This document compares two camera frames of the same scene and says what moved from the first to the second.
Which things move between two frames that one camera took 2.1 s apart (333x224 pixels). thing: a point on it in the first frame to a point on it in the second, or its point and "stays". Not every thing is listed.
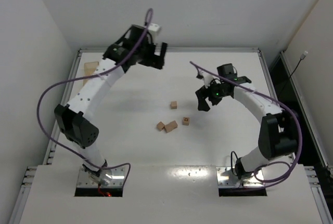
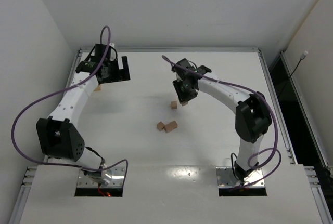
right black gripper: [207, 93] to [186, 95]
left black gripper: [151, 56] to [119, 76]
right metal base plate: [226, 179] stays
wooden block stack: [170, 126] stays
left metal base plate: [117, 173] stays
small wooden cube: [160, 126] stays
